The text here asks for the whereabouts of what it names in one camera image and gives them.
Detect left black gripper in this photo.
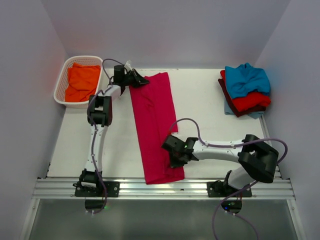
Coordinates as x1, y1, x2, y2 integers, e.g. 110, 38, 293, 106
122, 68, 149, 89

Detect crimson pink t shirt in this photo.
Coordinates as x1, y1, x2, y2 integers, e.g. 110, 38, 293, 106
129, 72, 185, 185

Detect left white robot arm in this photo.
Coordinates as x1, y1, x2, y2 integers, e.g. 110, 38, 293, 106
77, 60, 150, 197

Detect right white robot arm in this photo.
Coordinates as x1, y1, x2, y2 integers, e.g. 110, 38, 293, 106
161, 134, 279, 197

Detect orange t shirt in basket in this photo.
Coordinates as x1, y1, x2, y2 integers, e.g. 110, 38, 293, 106
65, 62, 101, 103

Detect light blue folded t shirt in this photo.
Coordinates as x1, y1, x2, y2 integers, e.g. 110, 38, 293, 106
224, 100, 264, 119

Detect maroon folded t shirt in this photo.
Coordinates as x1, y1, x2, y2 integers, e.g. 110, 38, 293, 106
217, 78, 266, 119

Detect red folded t shirt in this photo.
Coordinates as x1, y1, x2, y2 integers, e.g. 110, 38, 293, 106
220, 70, 271, 112

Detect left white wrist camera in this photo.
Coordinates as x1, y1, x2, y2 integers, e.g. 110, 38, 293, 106
124, 60, 133, 72

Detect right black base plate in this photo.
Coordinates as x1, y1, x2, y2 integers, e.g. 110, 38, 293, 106
206, 180, 238, 198

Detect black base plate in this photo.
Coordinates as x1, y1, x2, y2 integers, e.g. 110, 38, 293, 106
72, 181, 120, 198
206, 180, 238, 198

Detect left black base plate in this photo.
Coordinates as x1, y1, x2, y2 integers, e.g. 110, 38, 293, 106
72, 181, 120, 198

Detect aluminium front rail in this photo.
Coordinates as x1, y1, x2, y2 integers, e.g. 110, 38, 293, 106
32, 177, 295, 200

